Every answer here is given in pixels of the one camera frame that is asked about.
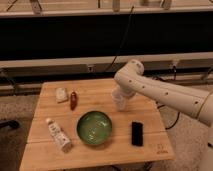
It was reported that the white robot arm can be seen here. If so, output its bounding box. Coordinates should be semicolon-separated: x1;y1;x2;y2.
114;59;213;171

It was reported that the green ceramic bowl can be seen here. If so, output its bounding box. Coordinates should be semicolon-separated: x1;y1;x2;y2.
76;111;112;145

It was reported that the red chili pepper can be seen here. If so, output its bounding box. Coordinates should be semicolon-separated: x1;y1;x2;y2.
70;91;78;111

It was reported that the small white packet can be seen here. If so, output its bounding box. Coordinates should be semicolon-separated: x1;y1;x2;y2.
55;87;68;103

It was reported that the wooden folding table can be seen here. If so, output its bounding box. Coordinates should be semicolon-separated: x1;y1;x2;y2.
20;79;174;171

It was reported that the black rectangular sponge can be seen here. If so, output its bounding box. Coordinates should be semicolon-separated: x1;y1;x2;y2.
132;122;143;146

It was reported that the white plastic bottle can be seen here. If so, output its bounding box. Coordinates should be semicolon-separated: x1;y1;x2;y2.
46;118;71;153

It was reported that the black chair base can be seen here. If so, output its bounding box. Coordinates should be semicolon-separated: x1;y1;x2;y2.
0;120;19;129

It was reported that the black hanging cable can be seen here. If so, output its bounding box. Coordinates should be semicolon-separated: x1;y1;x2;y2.
103;4;135;74

